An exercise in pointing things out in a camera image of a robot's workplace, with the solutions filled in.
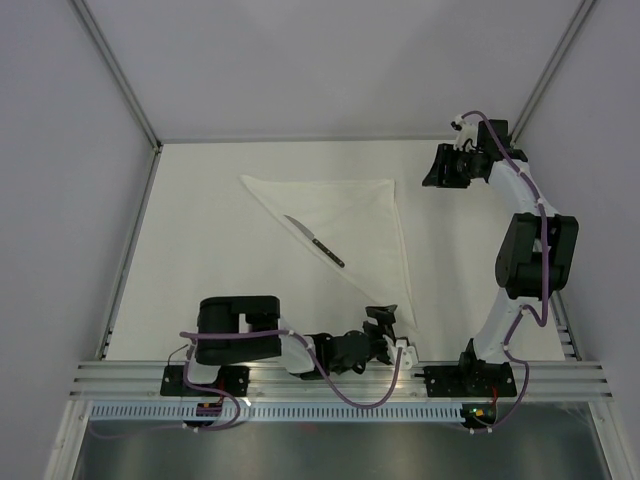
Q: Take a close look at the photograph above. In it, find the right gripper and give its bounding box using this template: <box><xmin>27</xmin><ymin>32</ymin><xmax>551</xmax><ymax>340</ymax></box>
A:
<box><xmin>422</xmin><ymin>143</ymin><xmax>481</xmax><ymax>189</ymax></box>

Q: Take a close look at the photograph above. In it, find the white cloth napkin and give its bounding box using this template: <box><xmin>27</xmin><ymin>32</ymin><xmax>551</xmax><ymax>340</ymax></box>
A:
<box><xmin>240</xmin><ymin>175</ymin><xmax>417</xmax><ymax>330</ymax></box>

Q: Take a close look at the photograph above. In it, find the black handled steak knife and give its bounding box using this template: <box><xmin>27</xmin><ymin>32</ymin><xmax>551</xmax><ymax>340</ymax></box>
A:
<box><xmin>284</xmin><ymin>215</ymin><xmax>345</xmax><ymax>269</ymax></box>

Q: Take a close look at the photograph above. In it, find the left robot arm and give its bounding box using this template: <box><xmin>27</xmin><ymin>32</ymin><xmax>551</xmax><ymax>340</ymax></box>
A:
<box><xmin>181</xmin><ymin>296</ymin><xmax>411</xmax><ymax>396</ymax></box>

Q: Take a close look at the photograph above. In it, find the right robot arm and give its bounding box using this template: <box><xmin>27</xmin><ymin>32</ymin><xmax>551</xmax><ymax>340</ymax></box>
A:
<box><xmin>422</xmin><ymin>111</ymin><xmax>579</xmax><ymax>363</ymax></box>

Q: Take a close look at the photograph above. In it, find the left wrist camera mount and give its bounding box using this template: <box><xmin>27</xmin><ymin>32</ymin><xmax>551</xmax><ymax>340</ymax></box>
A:
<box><xmin>394</xmin><ymin>339</ymin><xmax>419</xmax><ymax>370</ymax></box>

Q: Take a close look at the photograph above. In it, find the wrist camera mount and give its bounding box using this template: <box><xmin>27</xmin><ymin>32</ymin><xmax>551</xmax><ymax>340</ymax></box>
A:
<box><xmin>451</xmin><ymin>115</ymin><xmax>478</xmax><ymax>150</ymax></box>
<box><xmin>394</xmin><ymin>339</ymin><xmax>419</xmax><ymax>370</ymax></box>

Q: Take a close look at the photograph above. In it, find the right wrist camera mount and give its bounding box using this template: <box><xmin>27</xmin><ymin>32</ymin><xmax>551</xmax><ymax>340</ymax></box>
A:
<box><xmin>451</xmin><ymin>115</ymin><xmax>478</xmax><ymax>150</ymax></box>

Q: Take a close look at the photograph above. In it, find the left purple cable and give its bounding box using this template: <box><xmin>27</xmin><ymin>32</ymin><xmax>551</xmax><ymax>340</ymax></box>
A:
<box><xmin>89</xmin><ymin>329</ymin><xmax>404</xmax><ymax>440</ymax></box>

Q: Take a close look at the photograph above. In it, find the purple cable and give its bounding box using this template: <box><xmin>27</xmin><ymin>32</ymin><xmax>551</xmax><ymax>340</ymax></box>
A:
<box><xmin>89</xmin><ymin>329</ymin><xmax>404</xmax><ymax>440</ymax></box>
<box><xmin>459</xmin><ymin>109</ymin><xmax>554</xmax><ymax>436</ymax></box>

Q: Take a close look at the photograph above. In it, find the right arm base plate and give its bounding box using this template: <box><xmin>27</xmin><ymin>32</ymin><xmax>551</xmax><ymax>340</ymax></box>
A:
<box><xmin>417</xmin><ymin>352</ymin><xmax>518</xmax><ymax>399</ymax></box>

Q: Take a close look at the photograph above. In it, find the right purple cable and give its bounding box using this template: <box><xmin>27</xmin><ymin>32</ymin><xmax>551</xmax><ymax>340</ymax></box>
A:
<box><xmin>459</xmin><ymin>109</ymin><xmax>554</xmax><ymax>436</ymax></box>

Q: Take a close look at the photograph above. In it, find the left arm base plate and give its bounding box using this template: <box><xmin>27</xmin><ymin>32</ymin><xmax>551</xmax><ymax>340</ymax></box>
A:
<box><xmin>160</xmin><ymin>365</ymin><xmax>250</xmax><ymax>397</ymax></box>

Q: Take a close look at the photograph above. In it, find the right aluminium frame post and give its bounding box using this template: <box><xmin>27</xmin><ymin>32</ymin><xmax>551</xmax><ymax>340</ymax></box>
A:
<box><xmin>511</xmin><ymin>0</ymin><xmax>599</xmax><ymax>143</ymax></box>

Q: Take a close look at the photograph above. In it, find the aluminium frame post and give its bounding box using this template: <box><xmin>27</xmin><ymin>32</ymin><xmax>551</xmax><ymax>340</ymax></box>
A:
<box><xmin>68</xmin><ymin>0</ymin><xmax>162</xmax><ymax>152</ymax></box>
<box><xmin>511</xmin><ymin>0</ymin><xmax>599</xmax><ymax>143</ymax></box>

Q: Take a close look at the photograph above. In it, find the left side aluminium rail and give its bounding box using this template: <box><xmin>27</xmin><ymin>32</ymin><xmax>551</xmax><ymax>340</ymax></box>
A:
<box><xmin>94</xmin><ymin>143</ymin><xmax>164</xmax><ymax>360</ymax></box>

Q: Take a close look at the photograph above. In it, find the back aluminium frame rail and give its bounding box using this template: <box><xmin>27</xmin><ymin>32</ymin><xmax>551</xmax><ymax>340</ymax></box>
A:
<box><xmin>159</xmin><ymin>132</ymin><xmax>509</xmax><ymax>145</ymax></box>

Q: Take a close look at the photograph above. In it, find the front aluminium rail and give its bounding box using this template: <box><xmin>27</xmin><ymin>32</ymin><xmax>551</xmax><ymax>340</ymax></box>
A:
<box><xmin>68</xmin><ymin>361</ymin><xmax>613</xmax><ymax>403</ymax></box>

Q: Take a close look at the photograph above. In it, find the white slotted cable duct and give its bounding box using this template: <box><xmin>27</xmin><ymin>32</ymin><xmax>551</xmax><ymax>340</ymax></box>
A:
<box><xmin>90</xmin><ymin>401</ymin><xmax>463</xmax><ymax>423</ymax></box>

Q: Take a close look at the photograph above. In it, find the left aluminium frame post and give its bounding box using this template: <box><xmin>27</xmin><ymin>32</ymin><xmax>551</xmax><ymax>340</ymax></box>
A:
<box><xmin>68</xmin><ymin>0</ymin><xmax>162</xmax><ymax>152</ymax></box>

